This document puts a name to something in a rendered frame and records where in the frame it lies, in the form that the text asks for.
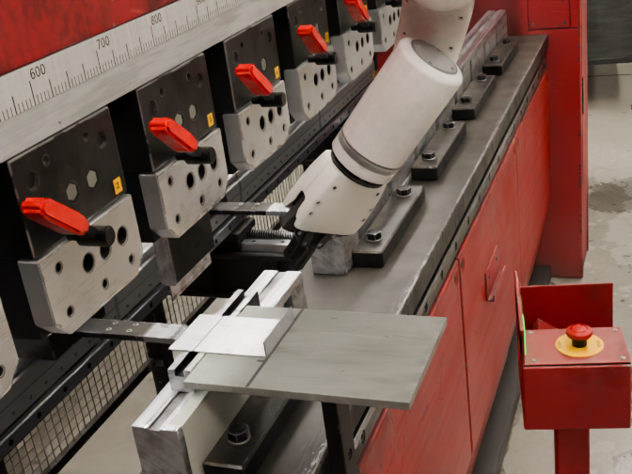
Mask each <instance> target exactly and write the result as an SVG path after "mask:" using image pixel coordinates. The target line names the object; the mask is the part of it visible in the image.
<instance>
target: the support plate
mask: <svg viewBox="0 0 632 474"><path fill-rule="evenodd" d="M287 310H288V308H273V307H258V306H246V307H245V308H244V310H243V311H242V312H241V313H240V314H239V316H238V317H246V318H260V319H274V320H280V319H281V317H282V316H283V315H284V314H285V312H286V311H287ZM446 326H447V318H446V317H432V316H416V315H400V314H385V313H369V312H352V311H336V310H320V309H304V310H303V312H302V313H301V314H300V316H299V317H298V319H297V320H296V321H295V323H294V324H293V326H292V327H291V329H290V330H289V332H288V333H287V334H286V336H285V337H284V338H283V340H282V341H281V343H280V344H279V345H278V346H277V348H276V349H275V350H274V352H273V353H272V355H271V356H270V357H269V359H268V360H267V362H266V363H265V364H264V366H263V367H262V368H261V370H260V372H259V373H258V374H257V376H256V377H255V379H254V380H253V381H252V383H251V384H250V386H249V387H245V386H246V384H247V383H248V382H249V380H250V379H251V378H252V376H253V375H254V373H255V372H256V371H257V369H258V368H259V366H260V365H261V363H262V362H259V361H257V360H258V359H260V360H264V359H265V358H263V357H252V356H241V355H220V354H208V353H207V354H206V355H205V356H204V357H203V358H202V359H201V360H200V362H199V363H198V364H197V365H196V367H195V368H194V369H193V370H192V371H191V373H190V374H189V375H188V376H187V377H186V379H185V380H184V381H183V383H184V388H189V389H198V390H208V391H218V392H227V393H237V394H246V395H257V396H266V397H276V398H285V399H296V400H305V401H314V402H325V403H343V404H352V405H363V406H372V407H382V408H391V409H402V410H410V408H411V406H412V404H413V402H414V400H415V398H416V396H417V393H418V391H419V387H420V385H421V383H422V380H423V378H424V376H425V374H426V371H427V370H428V368H429V365H430V363H431V361H432V358H433V356H434V354H435V350H436V348H437V345H438V343H439V342H440V340H441V337H442V335H443V333H444V330H445V328H446Z"/></svg>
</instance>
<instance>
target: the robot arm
mask: <svg viewBox="0 0 632 474"><path fill-rule="evenodd" d="M474 3H475V0H402V8H401V15H400V20H399V25H398V30H397V35H396V39H395V43H394V47H393V51H392V53H391V54H390V56H389V57H388V59H387V61H386V62H385V64H384V65H383V67H382V68H381V70H380V71H379V72H378V73H377V75H376V76H375V78H374V79H373V81H372V82H371V84H370V86H369V87H368V89H367V90H366V92H365V93H364V95H363V96H362V98H361V99H360V101H359V102H358V104H357V106H356V107H355V109H354V111H353V112H352V114H351V115H350V117H349V118H348V119H347V120H346V122H345V123H344V125H343V126H342V128H341V129H340V131H339V133H338V134H337V136H336V137H335V139H334V140H333V143H332V148H333V149H332V150H326V151H325V152H323V153H322V154H321V155H320V156H319V157H318V158H317V159H316V160H315V161H314V162H313V163H312V164H311V165H310V166H309V167H308V169H307V170H306V171H305V172H304V173H303V175H302V176H301V177H300V178H299V180H298V181H297V182H296V184H295V185H294V186H293V188H292V189H291V191H290V192H289V194H288V195H287V196H286V197H285V199H284V201H283V204H284V206H285V207H287V208H289V209H290V210H289V211H288V212H287V213H286V214H285V215H284V216H283V217H282V218H281V219H280V220H279V223H280V225H281V227H282V228H283V229H285V230H287V231H290V232H293V233H294V236H293V237H292V239H291V241H290V242H289V244H288V245H287V247H286V248H285V249H284V251H283V255H284V257H285V259H286V261H287V263H288V264H289V266H290V268H291V269H293V270H294V269H297V270H302V269H303V268H304V266H305V265H306V263H307V262H308V260H309V259H310V257H311V256H312V255H313V253H314V252H315V249H316V248H317V249H320V248H322V247H323V246H324V245H325V244H326V243H327V242H328V241H329V240H331V239H334V238H335V237H341V236H348V235H351V234H354V233H356V232H357V231H358V230H359V229H360V228H361V226H362V225H363V224H364V223H365V221H366V220H367V218H368V217H369V215H370V214H371V212H372V210H373V209H374V207H375V206H376V204H377V202H378V200H379V199H380V197H381V196H382V194H383V192H384V190H385V188H386V185H387V183H389V182H390V181H391V180H392V179H393V177H394V176H395V175H396V173H397V172H398V171H399V169H400V168H401V166H402V165H403V163H404V162H405V161H406V159H407V158H408V156H409V155H410V154H411V152H412V151H413V150H414V148H415V147H416V145H417V144H418V143H419V141H420V140H421V139H422V137H424V135H425V134H426V132H427V131H428V130H429V128H430V127H431V126H432V124H433V123H434V122H435V120H436V118H437V117H438V116H439V114H440V113H441V112H442V110H443V109H444V107H445V106H446V105H447V103H448V102H449V101H450V99H451V98H452V96H453V95H454V93H455V92H456V91H457V89H458V88H459V87H460V85H461V84H462V82H463V76H462V73H461V71H460V70H459V68H458V66H457V65H456V62H457V59H458V57H459V54H460V52H461V49H462V46H463V43H464V40H465V37H466V32H467V30H468V26H469V23H470V19H471V16H472V12H473V8H474Z"/></svg>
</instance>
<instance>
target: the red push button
mask: <svg viewBox="0 0 632 474"><path fill-rule="evenodd" d="M592 334H593V330H592V329H591V328H590V327H589V326H587V325H585V324H572V325H570V326H568V327H567V328H566V335H567V337H568V338H569V339H571V340H572V345H573V346H574V347H576V348H583V347H586V346H587V340H588V339H589V338H590V337H591V336H592Z"/></svg>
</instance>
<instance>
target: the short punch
mask: <svg viewBox="0 0 632 474"><path fill-rule="evenodd" d="M153 247H154V252H155V257H156V260H157V265H158V270H159V274H160V278H161V282H162V284H163V285H165V286H169V289H170V294H171V299H172V301H174V300H175V299H176V298H177V297H178V296H179V295H180V294H181V293H182V292H183V291H184V290H185V289H186V288H187V287H188V286H189V285H190V284H191V283H192V282H193V281H194V280H195V279H196V278H197V277H198V276H199V275H200V274H201V273H202V272H203V271H204V270H205V269H206V268H207V267H208V266H209V265H210V264H211V263H212V260H211V255H210V251H211V250H212V249H213V248H214V247H215V244H214V239H213V230H212V225H211V220H210V215H209V212H207V213H205V214H204V215H203V216H202V217H201V218H200V219H199V220H198V221H197V222H196V223H195V224H194V225H193V226H192V227H191V228H190V229H188V230H187V231H186V232H185V233H184V234H183V235H182V236H181V237H180V238H167V237H161V238H160V239H159V240H157V241H156V242H155V243H153Z"/></svg>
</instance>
